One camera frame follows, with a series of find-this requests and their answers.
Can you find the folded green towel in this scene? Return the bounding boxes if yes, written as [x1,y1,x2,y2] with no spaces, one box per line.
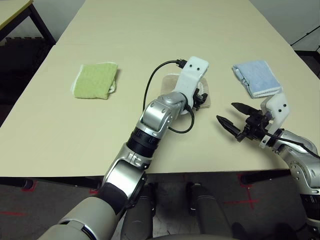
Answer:
[70,61,119,100]

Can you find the black foam floor mat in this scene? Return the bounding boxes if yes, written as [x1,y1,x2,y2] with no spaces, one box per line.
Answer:
[0,36,51,103]

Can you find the dark grey robot right leg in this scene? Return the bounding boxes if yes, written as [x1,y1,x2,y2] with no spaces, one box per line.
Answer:
[187,182,235,237]

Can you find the dark grey robot left leg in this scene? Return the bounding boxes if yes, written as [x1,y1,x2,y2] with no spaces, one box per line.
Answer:
[121,183,158,238]

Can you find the dark grey robot leg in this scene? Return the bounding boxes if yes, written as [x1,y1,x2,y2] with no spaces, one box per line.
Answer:
[121,183,158,238]
[187,182,235,237]

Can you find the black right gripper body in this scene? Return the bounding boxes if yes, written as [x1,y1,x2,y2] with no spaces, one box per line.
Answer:
[234,110,272,143]

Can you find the side table with black frame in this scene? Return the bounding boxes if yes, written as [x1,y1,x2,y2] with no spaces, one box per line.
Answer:
[0,0,56,45]

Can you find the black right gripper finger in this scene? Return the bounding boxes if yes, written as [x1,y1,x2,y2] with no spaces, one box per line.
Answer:
[216,115,243,139]
[230,102,261,117]

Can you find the black left wrist camera cable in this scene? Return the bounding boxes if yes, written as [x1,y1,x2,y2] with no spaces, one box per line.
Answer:
[143,58,195,134]

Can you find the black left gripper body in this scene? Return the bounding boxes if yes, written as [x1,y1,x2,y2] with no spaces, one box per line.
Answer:
[192,89,209,111]

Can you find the black table foot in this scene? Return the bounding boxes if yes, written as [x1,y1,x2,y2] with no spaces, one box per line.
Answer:
[241,169,292,185]
[22,177,103,190]

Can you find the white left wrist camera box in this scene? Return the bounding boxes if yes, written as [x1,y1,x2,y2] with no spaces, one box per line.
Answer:
[173,56,210,116]

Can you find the beige towel with white trim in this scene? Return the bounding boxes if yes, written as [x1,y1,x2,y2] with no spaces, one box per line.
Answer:
[161,72,213,110]

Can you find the folded light blue towel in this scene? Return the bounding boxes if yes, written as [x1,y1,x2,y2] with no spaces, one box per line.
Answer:
[232,59,284,99]

